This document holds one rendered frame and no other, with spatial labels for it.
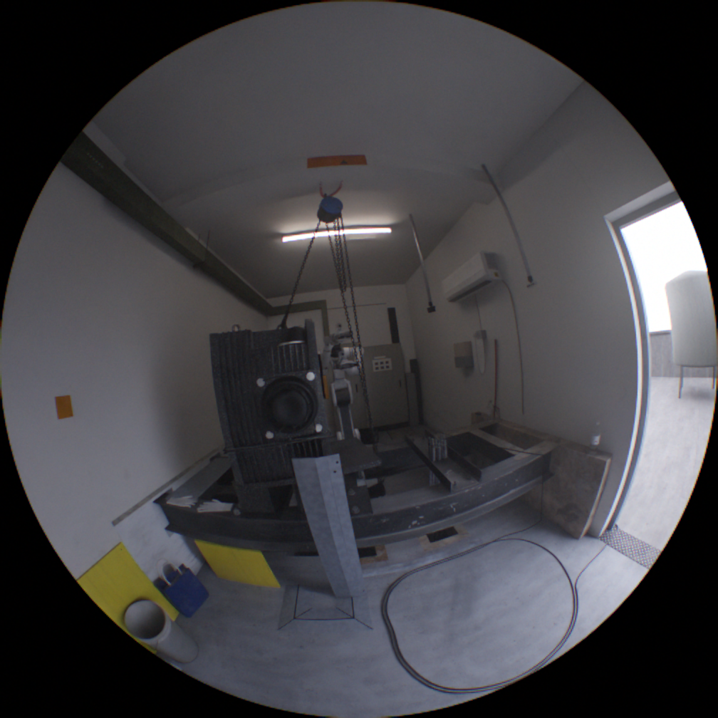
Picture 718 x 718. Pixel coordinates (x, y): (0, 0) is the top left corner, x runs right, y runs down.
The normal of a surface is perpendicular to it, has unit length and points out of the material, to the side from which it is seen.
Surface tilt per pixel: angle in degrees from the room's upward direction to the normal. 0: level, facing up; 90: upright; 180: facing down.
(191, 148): 180
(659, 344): 90
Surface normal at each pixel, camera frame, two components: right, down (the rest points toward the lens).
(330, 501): 0.29, -0.04
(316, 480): -0.04, 0.00
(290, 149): 0.12, 0.99
